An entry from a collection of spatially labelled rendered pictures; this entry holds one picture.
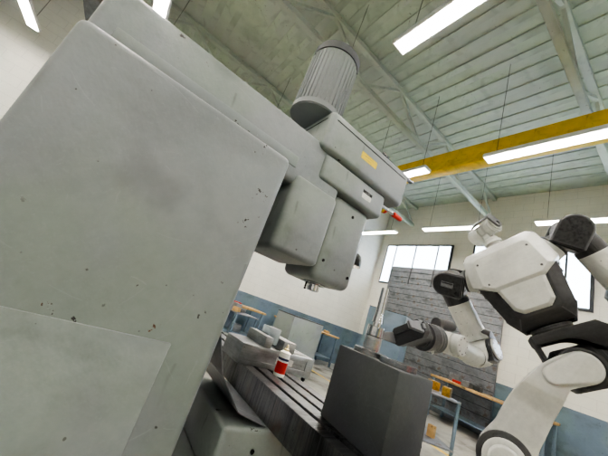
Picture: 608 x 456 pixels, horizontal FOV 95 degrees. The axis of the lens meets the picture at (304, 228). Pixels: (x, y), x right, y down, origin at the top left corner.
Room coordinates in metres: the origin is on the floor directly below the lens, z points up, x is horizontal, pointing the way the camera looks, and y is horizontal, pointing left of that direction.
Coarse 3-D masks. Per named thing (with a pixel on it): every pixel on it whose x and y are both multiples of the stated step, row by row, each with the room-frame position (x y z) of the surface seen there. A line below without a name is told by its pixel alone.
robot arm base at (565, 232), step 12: (564, 216) 0.81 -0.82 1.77; (576, 216) 0.79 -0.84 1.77; (564, 228) 0.82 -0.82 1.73; (576, 228) 0.80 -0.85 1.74; (588, 228) 0.78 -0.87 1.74; (552, 240) 0.84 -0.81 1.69; (564, 240) 0.82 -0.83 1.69; (576, 240) 0.80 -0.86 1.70; (588, 240) 0.79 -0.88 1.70; (576, 252) 0.84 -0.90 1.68
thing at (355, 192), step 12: (324, 168) 0.86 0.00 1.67; (336, 168) 0.89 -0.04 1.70; (324, 180) 0.88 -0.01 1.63; (336, 180) 0.90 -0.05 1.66; (348, 180) 0.92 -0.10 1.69; (360, 180) 0.95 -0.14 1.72; (348, 192) 0.93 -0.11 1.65; (360, 192) 0.96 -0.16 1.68; (372, 192) 0.99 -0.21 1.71; (360, 204) 0.97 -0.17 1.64; (372, 204) 1.00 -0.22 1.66; (372, 216) 1.03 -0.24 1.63
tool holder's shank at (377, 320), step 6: (384, 288) 0.81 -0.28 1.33; (384, 294) 0.80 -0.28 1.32; (378, 300) 0.82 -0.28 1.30; (384, 300) 0.80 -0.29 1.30; (378, 306) 0.81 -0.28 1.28; (384, 306) 0.80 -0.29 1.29; (378, 312) 0.81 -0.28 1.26; (384, 312) 0.81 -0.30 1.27; (378, 318) 0.80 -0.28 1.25; (378, 324) 0.80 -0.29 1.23
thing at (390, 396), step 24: (336, 360) 0.84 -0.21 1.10; (360, 360) 0.76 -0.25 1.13; (384, 360) 0.71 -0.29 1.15; (336, 384) 0.82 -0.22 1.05; (360, 384) 0.74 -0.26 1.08; (384, 384) 0.68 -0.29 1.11; (408, 384) 0.66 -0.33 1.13; (336, 408) 0.79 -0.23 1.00; (360, 408) 0.72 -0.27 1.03; (384, 408) 0.66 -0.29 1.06; (408, 408) 0.67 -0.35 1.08; (360, 432) 0.71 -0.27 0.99; (384, 432) 0.65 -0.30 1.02; (408, 432) 0.67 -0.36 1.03
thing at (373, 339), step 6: (366, 330) 0.82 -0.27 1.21; (372, 330) 0.80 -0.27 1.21; (366, 336) 0.81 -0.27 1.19; (372, 336) 0.80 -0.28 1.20; (378, 336) 0.79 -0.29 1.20; (366, 342) 0.80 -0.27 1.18; (372, 342) 0.79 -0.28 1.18; (378, 342) 0.79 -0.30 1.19; (366, 348) 0.80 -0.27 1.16; (372, 348) 0.79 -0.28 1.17; (378, 348) 0.80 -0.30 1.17
